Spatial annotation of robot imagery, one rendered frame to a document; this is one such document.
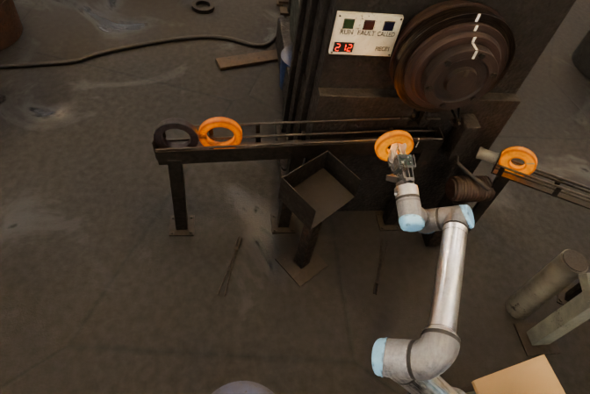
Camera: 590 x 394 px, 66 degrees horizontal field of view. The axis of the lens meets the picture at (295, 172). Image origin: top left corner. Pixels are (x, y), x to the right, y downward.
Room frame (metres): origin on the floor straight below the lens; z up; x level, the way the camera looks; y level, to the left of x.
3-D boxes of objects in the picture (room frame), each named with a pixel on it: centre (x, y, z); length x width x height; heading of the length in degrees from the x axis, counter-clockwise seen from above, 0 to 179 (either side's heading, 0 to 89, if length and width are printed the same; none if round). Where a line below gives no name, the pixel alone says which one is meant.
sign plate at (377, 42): (1.60, -0.16, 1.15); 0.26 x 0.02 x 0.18; 105
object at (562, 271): (1.20, -1.29, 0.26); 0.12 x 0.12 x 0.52
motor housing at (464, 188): (1.54, -0.87, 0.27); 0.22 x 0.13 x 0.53; 105
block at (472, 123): (1.66, -0.74, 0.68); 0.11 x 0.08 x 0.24; 15
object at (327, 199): (1.20, -0.11, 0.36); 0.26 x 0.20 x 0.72; 140
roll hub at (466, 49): (1.49, -0.54, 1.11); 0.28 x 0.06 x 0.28; 105
